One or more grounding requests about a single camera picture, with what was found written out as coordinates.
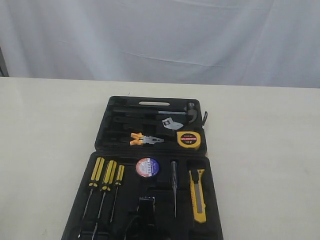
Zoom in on black electrical tape roll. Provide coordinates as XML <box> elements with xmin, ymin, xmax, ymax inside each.
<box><xmin>135</xmin><ymin>157</ymin><xmax>160</xmax><ymax>178</ymax></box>

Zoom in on yellow utility knife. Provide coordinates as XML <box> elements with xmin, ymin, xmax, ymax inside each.
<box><xmin>188</xmin><ymin>169</ymin><xmax>207</xmax><ymax>224</ymax></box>

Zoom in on black plastic tool case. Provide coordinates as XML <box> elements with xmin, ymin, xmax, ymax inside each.
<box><xmin>62</xmin><ymin>96</ymin><xmax>223</xmax><ymax>240</ymax></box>

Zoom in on orange black combination pliers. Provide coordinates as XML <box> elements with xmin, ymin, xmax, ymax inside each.
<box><xmin>104</xmin><ymin>131</ymin><xmax>166</xmax><ymax>147</ymax></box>

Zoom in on yellow 2m tape measure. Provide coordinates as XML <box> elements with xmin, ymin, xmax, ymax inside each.
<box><xmin>176</xmin><ymin>111</ymin><xmax>209</xmax><ymax>151</ymax></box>

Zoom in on small yellow black screwdriver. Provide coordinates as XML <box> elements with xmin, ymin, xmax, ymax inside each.
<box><xmin>109</xmin><ymin>164</ymin><xmax>125</xmax><ymax>223</ymax></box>

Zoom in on middle yellow black screwdriver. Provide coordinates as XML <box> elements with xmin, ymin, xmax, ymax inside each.
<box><xmin>91</xmin><ymin>160</ymin><xmax>117</xmax><ymax>240</ymax></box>

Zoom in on large yellow black screwdriver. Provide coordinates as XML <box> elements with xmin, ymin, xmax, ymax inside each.
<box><xmin>77</xmin><ymin>157</ymin><xmax>105</xmax><ymax>240</ymax></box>

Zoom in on white backdrop curtain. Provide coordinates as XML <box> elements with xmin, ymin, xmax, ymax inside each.
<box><xmin>0</xmin><ymin>0</ymin><xmax>320</xmax><ymax>88</ymax></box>

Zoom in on clear handle tester screwdriver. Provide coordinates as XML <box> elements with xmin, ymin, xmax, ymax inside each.
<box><xmin>170</xmin><ymin>161</ymin><xmax>178</xmax><ymax>218</ymax></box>

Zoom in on adjustable wrench black handle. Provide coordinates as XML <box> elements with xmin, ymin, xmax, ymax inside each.
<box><xmin>113</xmin><ymin>116</ymin><xmax>184</xmax><ymax>130</ymax></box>

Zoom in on claw hammer black handle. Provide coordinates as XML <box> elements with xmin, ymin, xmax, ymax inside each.
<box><xmin>113</xmin><ymin>102</ymin><xmax>198</xmax><ymax>124</ymax></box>

